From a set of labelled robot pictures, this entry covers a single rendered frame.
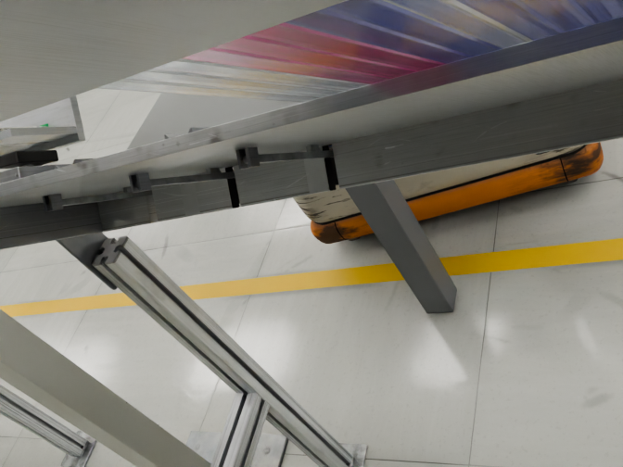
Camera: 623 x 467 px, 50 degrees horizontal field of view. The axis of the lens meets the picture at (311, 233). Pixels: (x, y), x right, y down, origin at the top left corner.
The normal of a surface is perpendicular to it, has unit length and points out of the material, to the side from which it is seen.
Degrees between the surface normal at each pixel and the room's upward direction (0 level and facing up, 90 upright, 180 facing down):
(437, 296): 90
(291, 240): 0
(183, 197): 47
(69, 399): 90
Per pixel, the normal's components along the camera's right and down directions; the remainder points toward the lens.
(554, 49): -0.51, 0.14
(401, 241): -0.26, 0.77
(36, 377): 0.84, -0.12
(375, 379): -0.47, -0.63
